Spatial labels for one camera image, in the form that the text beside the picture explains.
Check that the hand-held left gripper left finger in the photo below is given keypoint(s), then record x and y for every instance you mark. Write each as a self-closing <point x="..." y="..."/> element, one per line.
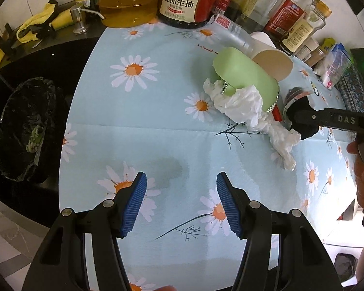
<point x="135" y="206"/>

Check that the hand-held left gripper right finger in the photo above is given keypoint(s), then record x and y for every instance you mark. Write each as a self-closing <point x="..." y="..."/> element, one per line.
<point x="227" y="203"/>

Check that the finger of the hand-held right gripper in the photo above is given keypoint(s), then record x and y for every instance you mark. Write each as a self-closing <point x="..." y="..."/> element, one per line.
<point x="306" y="131"/>
<point x="301" y="106"/>

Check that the small dark round jar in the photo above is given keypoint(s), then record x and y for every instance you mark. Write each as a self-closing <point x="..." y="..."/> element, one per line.
<point x="295" y="93"/>

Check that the white tissue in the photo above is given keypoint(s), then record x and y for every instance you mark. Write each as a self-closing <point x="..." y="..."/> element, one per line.
<point x="279" y="141"/>
<point x="239" y="106"/>

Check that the clear plastic bottle red label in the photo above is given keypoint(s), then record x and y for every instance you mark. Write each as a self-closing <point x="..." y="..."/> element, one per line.
<point x="236" y="35"/>

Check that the black bagged trash bin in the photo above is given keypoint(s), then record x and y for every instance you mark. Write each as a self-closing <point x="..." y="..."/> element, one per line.
<point x="18" y="112"/>

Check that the person's right hand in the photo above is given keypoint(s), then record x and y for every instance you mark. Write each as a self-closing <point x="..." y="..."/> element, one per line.
<point x="362" y="175"/>

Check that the red plastic stick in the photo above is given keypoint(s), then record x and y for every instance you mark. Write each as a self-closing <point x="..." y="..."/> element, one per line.
<point x="277" y="114"/>

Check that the patterned blue cloth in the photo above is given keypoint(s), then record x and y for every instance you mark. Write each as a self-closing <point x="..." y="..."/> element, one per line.
<point x="352" y="91"/>

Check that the small spice jar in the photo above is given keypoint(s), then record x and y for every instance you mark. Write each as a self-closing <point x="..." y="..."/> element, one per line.
<point x="306" y="50"/>
<point x="315" y="57"/>

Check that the white blue plastic bag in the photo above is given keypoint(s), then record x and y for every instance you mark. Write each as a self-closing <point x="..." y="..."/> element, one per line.
<point x="333" y="66"/>

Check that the brown paper cup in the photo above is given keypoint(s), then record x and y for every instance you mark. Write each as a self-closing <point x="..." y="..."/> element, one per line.
<point x="273" y="63"/>

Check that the gold cap bottle cream label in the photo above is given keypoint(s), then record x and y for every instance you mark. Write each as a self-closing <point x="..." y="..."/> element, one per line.
<point x="303" y="33"/>

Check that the daisy print blue tablecloth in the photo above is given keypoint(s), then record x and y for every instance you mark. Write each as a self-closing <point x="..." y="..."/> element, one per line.
<point x="157" y="133"/>

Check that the clear glass bottle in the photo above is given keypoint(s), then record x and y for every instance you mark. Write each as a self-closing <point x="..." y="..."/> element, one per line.
<point x="273" y="3"/>

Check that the dark bottle tan label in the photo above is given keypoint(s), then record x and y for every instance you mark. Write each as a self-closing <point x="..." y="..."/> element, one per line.
<point x="248" y="0"/>

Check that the green orange snack wrapper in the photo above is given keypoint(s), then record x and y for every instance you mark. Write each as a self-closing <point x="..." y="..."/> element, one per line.
<point x="33" y="139"/>

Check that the black plastic bag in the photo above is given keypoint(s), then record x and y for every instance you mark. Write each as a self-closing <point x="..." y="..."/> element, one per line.
<point x="345" y="268"/>

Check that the dark soy sauce bottle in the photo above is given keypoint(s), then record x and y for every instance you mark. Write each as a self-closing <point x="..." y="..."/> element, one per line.
<point x="182" y="6"/>

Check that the black kitchen sink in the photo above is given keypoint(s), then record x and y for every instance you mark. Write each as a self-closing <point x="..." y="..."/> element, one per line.
<point x="63" y="60"/>

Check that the metal soap dispenser pump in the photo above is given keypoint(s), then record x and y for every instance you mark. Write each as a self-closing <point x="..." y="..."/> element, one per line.
<point x="79" y="21"/>

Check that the large cooking oil jug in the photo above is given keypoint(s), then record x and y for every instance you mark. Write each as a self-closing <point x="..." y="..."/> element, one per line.
<point x="124" y="6"/>

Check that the yellow black cloth glove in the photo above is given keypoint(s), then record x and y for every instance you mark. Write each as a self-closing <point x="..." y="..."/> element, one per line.
<point x="39" y="18"/>

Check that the black faucet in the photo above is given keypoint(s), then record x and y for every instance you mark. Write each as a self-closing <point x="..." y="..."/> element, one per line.
<point x="0" y="38"/>

